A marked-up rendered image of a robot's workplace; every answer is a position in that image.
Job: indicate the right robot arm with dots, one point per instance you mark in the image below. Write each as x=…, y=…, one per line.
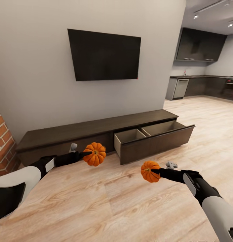
x=218, y=211

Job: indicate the wall mounted tv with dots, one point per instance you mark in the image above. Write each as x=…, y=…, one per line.
x=103, y=56

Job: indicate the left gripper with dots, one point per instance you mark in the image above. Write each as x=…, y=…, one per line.
x=74, y=157

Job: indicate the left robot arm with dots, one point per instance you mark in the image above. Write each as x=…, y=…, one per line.
x=15, y=186

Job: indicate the pumpkin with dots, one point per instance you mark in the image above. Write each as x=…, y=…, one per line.
x=97, y=156
x=148, y=174

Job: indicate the dishwasher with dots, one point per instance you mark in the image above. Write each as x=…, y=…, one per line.
x=180, y=88

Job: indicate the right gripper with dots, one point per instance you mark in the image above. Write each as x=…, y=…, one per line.
x=165, y=173

